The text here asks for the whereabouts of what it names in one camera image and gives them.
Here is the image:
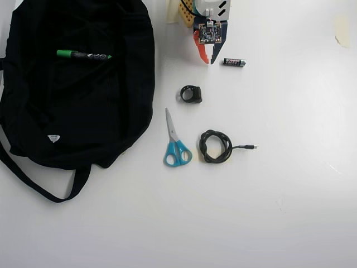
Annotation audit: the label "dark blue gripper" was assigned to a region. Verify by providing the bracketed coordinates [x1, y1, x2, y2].
[192, 20, 230, 65]

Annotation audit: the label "black AA battery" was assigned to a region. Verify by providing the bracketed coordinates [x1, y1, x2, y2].
[223, 57, 247, 68]

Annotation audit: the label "green and black marker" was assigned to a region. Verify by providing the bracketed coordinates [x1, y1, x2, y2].
[56, 49, 113, 62]

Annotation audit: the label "yellow perforated robot base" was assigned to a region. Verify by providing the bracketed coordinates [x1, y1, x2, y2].
[177, 0, 196, 29]

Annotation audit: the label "black fabric bag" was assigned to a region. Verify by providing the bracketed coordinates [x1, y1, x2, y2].
[0, 0, 156, 204]

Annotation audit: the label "beige masking tape strip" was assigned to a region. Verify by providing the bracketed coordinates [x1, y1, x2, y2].
[166, 0, 180, 25]

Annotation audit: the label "large beige masking tape piece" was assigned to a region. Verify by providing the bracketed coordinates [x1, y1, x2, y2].
[334, 15, 351, 49]

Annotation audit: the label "bare camera circuit board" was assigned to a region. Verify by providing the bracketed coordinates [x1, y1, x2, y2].
[194, 20, 224, 47]

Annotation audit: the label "black plastic ring clip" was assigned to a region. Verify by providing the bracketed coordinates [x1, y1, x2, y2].
[179, 85, 202, 104]

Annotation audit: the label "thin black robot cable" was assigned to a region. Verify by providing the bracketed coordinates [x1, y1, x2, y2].
[178, 0, 199, 18]

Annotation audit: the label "blue handled scissors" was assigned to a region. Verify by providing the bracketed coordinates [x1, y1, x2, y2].
[163, 108, 194, 168]

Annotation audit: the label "coiled black USB cable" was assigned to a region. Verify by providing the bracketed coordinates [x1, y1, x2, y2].
[199, 129, 258, 165]

